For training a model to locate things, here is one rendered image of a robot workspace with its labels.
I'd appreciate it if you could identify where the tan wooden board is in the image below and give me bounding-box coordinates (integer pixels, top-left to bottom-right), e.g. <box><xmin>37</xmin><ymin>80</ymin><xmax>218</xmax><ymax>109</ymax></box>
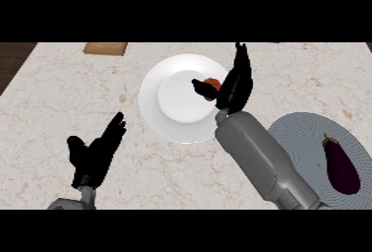
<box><xmin>81</xmin><ymin>41</ymin><xmax>130</xmax><ymax>57</ymax></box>

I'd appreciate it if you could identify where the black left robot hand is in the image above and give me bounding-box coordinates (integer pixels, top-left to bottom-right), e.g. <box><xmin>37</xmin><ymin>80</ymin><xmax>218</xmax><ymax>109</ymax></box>
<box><xmin>65</xmin><ymin>111</ymin><xmax>128</xmax><ymax>190</ymax></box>

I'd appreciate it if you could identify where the white round plate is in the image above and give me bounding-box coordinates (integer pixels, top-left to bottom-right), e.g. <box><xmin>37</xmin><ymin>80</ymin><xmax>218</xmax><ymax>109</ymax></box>
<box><xmin>138</xmin><ymin>53</ymin><xmax>231</xmax><ymax>145</ymax></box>

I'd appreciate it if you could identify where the purple eggplant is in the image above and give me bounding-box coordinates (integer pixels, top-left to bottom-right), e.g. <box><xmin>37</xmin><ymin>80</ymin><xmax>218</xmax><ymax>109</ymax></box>
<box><xmin>322</xmin><ymin>133</ymin><xmax>361</xmax><ymax>196</ymax></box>

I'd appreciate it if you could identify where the grey round placemat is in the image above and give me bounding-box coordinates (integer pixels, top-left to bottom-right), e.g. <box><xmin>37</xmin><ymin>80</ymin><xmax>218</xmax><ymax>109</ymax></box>
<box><xmin>265</xmin><ymin>111</ymin><xmax>372</xmax><ymax>211</ymax></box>

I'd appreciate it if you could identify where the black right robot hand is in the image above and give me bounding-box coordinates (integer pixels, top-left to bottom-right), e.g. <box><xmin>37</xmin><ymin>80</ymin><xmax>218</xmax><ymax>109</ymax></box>
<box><xmin>190</xmin><ymin>41</ymin><xmax>254</xmax><ymax>115</ymax></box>

